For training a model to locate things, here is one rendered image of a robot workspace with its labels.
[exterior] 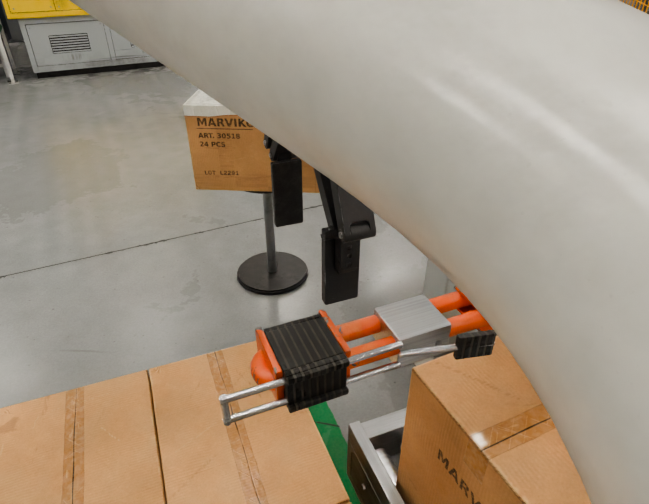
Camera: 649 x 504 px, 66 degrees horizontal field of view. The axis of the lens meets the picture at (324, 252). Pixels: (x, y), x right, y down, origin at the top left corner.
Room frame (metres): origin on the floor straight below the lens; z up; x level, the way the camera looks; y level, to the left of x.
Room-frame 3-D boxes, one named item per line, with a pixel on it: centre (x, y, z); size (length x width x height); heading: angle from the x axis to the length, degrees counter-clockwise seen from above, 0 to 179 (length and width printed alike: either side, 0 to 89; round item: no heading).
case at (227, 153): (2.30, 0.29, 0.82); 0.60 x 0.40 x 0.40; 86
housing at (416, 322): (0.44, -0.10, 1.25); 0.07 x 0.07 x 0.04; 23
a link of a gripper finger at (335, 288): (0.33, -0.01, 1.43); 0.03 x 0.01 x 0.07; 112
